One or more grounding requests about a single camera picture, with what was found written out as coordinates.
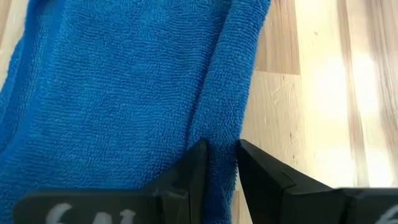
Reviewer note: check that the blue microfiber towel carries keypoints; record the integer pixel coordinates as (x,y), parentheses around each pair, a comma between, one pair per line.
(109,93)

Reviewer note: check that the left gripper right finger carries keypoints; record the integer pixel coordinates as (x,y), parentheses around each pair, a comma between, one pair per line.
(295,205)

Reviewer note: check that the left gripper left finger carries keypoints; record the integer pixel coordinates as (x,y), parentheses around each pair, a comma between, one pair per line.
(174,202)

